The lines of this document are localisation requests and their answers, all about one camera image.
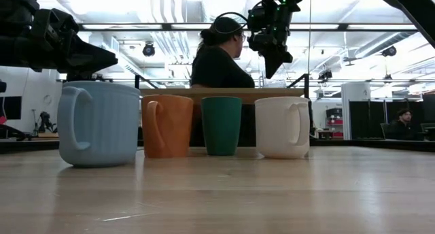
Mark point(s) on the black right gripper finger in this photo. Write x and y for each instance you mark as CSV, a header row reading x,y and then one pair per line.
x,y
275,62

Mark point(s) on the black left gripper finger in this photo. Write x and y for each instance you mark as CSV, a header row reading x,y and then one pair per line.
x,y
83,77
91,58

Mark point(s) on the clear plastic cup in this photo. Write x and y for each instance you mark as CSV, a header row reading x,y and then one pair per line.
x,y
272,82

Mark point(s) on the light blue ribbed mug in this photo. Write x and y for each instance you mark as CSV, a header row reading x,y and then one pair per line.
x,y
102,125

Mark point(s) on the plain white mug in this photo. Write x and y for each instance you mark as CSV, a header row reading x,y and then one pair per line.
x,y
278,128

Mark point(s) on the green cup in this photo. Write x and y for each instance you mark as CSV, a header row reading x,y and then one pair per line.
x,y
221,125

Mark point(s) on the orange mug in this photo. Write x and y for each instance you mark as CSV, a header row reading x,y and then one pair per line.
x,y
166,128

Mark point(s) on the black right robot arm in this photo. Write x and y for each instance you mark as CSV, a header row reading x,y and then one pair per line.
x,y
418,13

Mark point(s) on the black ceiling spotlight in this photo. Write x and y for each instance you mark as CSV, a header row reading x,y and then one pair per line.
x,y
149,50
389,51
325,75

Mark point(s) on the person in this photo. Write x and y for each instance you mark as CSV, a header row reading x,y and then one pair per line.
x,y
404,128
217,67

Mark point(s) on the black tripod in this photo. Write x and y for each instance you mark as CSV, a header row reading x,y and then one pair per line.
x,y
44,120

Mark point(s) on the black overhead light bar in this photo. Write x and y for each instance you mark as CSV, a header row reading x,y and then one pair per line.
x,y
343,27

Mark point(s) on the black monitor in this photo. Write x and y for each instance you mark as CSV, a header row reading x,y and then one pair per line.
x,y
12,108

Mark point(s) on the red storage rack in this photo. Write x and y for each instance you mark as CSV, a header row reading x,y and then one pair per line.
x,y
334,121

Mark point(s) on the red object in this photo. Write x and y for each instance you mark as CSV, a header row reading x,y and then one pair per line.
x,y
2,120

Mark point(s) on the black partition panel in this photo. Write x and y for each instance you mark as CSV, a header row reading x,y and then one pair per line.
x,y
367,121

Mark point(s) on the wooden shelf with black frame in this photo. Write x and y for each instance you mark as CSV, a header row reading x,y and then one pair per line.
x,y
272,92

